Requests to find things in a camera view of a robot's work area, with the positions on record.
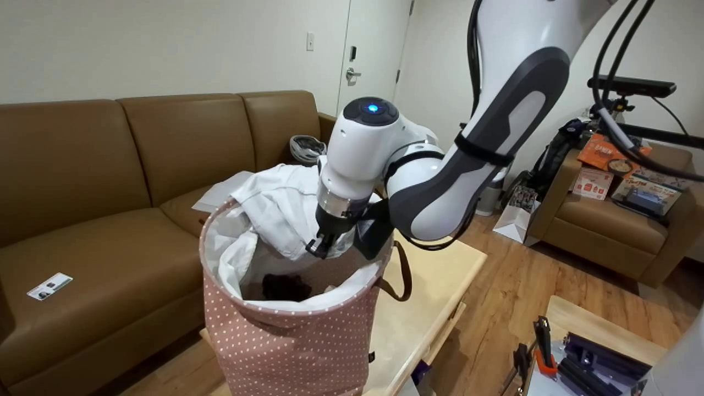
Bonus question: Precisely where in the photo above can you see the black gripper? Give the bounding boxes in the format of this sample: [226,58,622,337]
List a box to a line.
[304,192,371,260]

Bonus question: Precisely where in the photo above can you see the white pair of shorts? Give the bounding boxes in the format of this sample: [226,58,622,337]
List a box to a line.
[231,161,355,264]

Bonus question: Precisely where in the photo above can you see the pink polka dot laundry bag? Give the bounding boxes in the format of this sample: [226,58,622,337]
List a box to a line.
[196,196,413,396]

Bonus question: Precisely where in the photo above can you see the white paper bag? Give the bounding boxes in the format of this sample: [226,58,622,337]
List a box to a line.
[491,199,540,245]

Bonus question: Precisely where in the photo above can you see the black bag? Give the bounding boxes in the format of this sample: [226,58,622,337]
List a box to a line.
[524,116,590,205]

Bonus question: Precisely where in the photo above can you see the grey round basket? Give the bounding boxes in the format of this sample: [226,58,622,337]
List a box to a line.
[286,132,328,164]

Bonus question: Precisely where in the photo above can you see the light wooden coffee table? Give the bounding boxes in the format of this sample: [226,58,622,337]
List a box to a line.
[118,226,491,396]

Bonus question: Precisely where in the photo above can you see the white door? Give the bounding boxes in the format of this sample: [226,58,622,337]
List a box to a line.
[337,0,413,119]

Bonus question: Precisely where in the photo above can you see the brown leather sofa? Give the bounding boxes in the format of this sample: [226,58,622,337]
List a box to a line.
[0,88,338,396]

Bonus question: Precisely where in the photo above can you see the white and red box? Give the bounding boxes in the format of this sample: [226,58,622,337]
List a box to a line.
[570,164,615,203]

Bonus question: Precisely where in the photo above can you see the brown leather armchair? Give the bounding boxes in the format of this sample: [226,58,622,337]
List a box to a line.
[526,140,704,289]

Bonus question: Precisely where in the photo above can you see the small remote on couch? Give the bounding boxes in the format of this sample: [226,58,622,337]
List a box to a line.
[27,270,74,303]

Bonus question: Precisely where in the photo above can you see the orange box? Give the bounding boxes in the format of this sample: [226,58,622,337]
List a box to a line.
[578,132,633,174]

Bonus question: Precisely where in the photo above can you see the dark blue tool box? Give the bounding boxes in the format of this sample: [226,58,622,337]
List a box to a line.
[556,330,651,396]

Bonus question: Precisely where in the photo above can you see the dark printed magazine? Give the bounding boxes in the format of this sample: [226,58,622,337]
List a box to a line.
[611,174,681,217]

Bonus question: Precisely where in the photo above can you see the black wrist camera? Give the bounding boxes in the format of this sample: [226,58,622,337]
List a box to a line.
[355,199,395,260]

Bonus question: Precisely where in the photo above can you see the black handled pliers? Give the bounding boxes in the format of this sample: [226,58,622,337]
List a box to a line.
[501,341,534,396]

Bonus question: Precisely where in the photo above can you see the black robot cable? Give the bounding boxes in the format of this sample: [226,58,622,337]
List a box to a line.
[464,0,487,119]
[591,0,657,140]

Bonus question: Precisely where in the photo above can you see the black camera stand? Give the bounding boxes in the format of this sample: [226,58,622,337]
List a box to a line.
[585,72,704,185]

